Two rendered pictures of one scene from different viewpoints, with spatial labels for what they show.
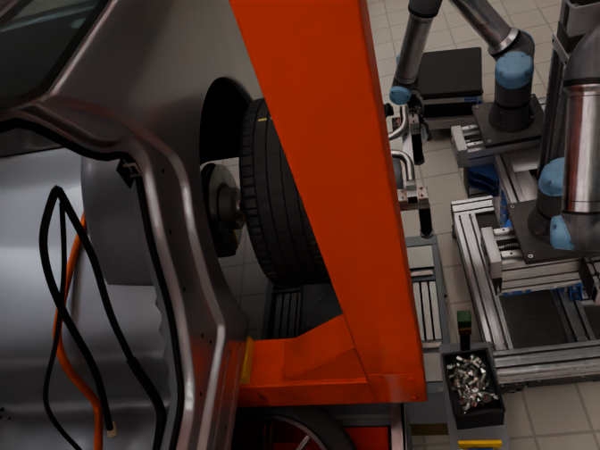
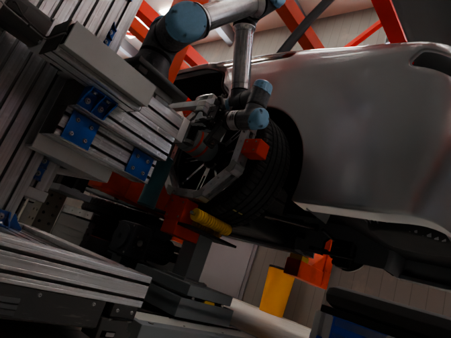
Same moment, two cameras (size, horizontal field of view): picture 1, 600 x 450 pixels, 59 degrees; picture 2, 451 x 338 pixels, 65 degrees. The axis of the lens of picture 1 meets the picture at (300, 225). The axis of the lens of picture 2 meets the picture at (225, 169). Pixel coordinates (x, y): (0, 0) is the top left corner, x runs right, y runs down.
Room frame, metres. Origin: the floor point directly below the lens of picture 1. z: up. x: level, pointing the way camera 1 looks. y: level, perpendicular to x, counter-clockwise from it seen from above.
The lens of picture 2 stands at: (2.11, -1.66, 0.30)
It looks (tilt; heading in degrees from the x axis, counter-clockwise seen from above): 16 degrees up; 116
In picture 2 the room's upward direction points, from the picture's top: 19 degrees clockwise
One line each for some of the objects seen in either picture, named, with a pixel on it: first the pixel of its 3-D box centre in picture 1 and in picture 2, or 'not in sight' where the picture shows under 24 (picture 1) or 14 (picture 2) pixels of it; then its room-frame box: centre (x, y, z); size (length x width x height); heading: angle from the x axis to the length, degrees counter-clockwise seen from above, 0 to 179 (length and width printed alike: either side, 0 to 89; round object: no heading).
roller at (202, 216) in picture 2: not in sight; (211, 222); (1.42, -0.16, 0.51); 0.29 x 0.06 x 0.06; 70
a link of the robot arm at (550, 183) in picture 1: (565, 186); not in sight; (0.84, -0.70, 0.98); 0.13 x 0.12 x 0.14; 60
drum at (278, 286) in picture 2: not in sight; (276, 290); (0.85, 4.26, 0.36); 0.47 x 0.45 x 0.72; 73
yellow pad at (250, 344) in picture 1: (229, 360); not in sight; (0.88, 0.36, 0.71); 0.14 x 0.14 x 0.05; 70
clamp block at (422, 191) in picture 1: (412, 198); not in sight; (1.04, -0.35, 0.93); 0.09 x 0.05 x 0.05; 70
